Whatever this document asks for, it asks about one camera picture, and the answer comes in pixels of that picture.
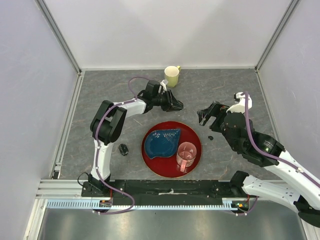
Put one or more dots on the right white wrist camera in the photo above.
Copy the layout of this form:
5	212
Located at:
239	105

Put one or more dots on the right aluminium frame post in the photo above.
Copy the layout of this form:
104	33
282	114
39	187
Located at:
277	32

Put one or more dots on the yellow-green ceramic mug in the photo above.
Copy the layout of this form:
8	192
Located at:
171	74

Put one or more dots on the aluminium frame post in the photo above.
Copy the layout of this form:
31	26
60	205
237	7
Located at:
58	34
277	32

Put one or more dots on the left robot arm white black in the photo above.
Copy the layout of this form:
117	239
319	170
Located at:
108	122

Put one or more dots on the round red tray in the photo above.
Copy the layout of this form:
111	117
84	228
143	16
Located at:
168	167

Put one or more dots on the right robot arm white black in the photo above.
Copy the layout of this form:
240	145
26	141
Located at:
303	195

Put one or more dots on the slotted cable duct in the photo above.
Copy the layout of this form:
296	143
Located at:
89	204

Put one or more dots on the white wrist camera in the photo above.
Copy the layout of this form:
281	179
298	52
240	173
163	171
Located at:
239	105
163	86

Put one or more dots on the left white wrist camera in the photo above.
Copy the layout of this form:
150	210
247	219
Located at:
163	86

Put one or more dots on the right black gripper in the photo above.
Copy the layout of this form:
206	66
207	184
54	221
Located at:
216	109

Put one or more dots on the black earbud case gold rim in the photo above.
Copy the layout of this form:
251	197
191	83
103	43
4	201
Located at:
178	106

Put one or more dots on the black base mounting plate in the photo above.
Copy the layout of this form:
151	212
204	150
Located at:
179	192

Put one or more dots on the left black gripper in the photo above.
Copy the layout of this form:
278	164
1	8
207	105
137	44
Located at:
170	99

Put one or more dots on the left aluminium frame post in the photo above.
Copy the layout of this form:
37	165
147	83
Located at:
58	34

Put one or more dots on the blue leaf-shaped dish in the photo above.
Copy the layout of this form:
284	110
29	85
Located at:
162	143

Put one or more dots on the pink glass mug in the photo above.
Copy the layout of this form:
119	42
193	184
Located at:
186	155

